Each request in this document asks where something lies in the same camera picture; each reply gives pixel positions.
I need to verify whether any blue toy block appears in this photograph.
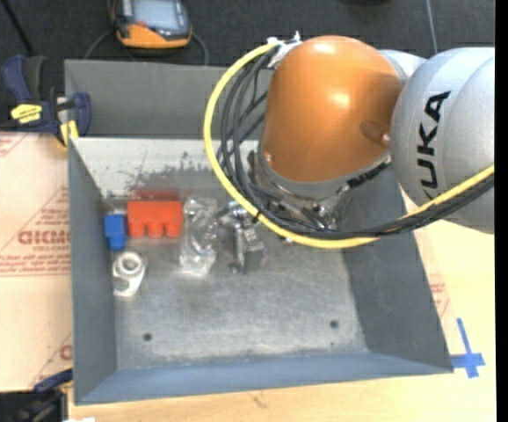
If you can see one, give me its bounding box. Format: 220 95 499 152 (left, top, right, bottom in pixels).
103 213 128 251

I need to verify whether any clear plastic packet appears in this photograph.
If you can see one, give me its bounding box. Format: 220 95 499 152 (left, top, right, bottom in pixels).
178 197 220 279

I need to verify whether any white ring-shaped part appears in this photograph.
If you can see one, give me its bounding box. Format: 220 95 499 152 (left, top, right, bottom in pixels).
112 251 148 299

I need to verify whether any brown cardboard board red print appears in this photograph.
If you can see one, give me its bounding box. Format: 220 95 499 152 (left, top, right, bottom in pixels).
0 132 76 395

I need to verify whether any orange-red toy building block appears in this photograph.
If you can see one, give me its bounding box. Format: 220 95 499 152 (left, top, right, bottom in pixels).
126 200 185 239

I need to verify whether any grey metal bin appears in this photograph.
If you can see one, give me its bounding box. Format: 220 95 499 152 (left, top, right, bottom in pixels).
63 59 454 406

